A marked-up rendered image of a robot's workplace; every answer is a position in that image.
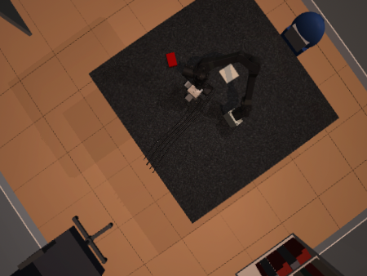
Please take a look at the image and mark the flat red block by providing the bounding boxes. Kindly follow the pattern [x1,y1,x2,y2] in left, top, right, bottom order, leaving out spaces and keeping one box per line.
[166,52,177,68]

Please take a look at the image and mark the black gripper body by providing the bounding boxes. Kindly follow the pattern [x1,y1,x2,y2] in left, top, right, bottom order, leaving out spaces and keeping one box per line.
[184,75,213,96]

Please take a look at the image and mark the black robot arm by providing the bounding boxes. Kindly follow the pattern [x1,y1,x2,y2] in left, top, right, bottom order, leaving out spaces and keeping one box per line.
[182,51,261,121]

